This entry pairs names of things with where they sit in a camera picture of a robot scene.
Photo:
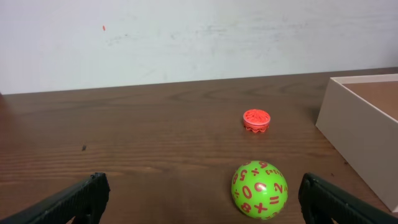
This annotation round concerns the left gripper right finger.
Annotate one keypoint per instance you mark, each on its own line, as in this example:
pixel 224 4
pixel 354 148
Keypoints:
pixel 322 202

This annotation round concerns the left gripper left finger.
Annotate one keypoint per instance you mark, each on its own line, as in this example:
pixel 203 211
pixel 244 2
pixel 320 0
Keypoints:
pixel 84 202

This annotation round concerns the green number ball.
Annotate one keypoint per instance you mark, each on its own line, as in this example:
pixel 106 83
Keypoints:
pixel 259 190

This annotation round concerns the white cardboard box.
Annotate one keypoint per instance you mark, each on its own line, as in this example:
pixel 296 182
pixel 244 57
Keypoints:
pixel 359 118

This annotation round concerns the orange round gear toy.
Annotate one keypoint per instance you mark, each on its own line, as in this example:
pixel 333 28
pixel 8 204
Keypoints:
pixel 256 120

